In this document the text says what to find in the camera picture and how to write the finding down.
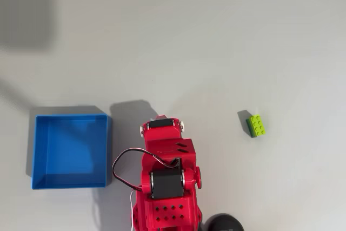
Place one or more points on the green lego brick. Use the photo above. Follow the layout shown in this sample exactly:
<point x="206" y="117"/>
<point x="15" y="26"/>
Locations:
<point x="258" y="125"/>

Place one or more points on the red robot arm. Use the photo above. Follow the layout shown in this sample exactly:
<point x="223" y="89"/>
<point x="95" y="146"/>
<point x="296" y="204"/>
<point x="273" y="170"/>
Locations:
<point x="167" y="144"/>

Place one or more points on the blue plastic box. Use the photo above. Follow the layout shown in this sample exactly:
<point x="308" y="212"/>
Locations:
<point x="70" y="147"/>

